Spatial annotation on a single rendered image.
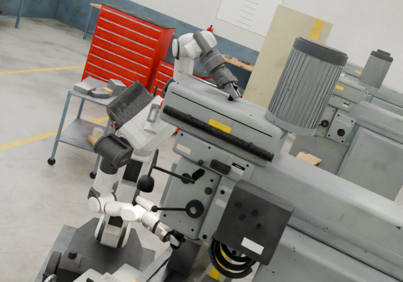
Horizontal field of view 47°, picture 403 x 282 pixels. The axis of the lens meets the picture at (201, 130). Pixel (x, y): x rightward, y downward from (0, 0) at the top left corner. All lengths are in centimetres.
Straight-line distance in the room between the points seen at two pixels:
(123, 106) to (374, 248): 124
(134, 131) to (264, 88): 159
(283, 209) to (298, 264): 28
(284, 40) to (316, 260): 214
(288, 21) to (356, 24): 729
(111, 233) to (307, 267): 148
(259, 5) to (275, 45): 756
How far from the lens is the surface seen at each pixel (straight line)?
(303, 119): 171
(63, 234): 341
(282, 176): 174
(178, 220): 193
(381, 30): 1076
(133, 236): 327
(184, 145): 181
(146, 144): 220
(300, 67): 168
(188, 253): 233
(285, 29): 353
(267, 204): 150
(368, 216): 175
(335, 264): 171
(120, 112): 222
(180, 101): 178
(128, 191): 266
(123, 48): 725
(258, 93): 359
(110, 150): 218
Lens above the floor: 228
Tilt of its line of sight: 17 degrees down
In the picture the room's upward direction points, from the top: 20 degrees clockwise
